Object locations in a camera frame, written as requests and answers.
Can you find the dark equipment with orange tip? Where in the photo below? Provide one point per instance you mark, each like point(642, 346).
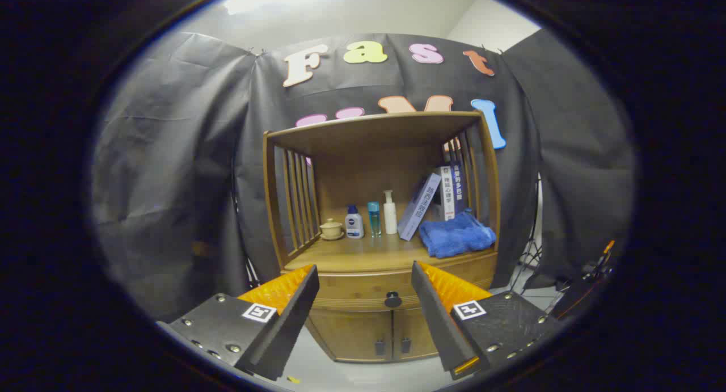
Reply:
point(584, 284)

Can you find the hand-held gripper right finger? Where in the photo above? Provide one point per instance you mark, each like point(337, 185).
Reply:
point(439, 329)

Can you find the clear blue bottle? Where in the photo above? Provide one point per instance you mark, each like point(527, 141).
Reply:
point(374, 219)

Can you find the white bottle with blue cap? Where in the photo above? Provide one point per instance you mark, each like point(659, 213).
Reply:
point(354, 224)

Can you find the wooden drawer with black knob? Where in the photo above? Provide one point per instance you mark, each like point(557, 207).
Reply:
point(363, 290)

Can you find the black backdrop cloth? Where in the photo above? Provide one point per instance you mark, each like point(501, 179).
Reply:
point(170, 182)

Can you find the blue towel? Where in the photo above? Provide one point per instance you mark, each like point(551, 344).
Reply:
point(454, 236)

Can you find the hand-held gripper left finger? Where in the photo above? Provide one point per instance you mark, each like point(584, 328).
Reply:
point(289, 329)

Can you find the white book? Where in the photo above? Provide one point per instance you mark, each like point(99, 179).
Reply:
point(448, 196)

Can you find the dark blue book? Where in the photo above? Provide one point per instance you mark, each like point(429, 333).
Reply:
point(458, 179)

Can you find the wooden countertop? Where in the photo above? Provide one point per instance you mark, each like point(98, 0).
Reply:
point(363, 253)

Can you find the black stand legs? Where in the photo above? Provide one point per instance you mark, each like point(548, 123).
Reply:
point(532, 249)

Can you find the wooden cabinet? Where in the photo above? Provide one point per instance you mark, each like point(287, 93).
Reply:
point(351, 154)

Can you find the white pump bottle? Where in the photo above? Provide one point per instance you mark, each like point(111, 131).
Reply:
point(390, 216)

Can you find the beige lidded teacup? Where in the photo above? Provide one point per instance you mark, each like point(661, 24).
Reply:
point(331, 228)

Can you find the wooden cabinet door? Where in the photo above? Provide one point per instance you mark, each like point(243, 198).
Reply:
point(411, 332)
point(351, 335)

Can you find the grey leaning book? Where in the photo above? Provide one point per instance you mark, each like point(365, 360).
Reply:
point(417, 210)

